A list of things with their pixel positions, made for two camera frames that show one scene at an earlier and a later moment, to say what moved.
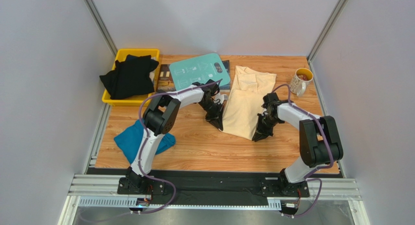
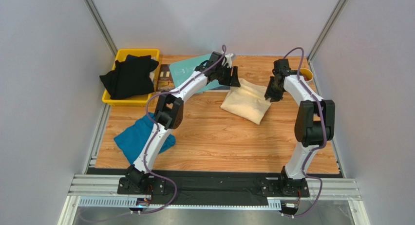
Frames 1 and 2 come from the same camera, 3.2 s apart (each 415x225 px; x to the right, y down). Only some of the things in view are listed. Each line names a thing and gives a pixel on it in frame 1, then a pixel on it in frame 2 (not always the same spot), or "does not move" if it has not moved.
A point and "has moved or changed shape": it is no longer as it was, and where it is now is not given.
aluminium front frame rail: x=102 y=191 does not move
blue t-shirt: x=129 y=140 does not move
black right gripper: x=263 y=125 → x=274 y=88
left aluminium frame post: x=89 y=3 does not move
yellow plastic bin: x=123 y=53 does not move
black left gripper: x=215 y=120 → x=230 y=81
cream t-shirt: x=248 y=91 has moved or changed shape
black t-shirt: x=131 y=77 does not move
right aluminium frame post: x=329 y=24 does not move
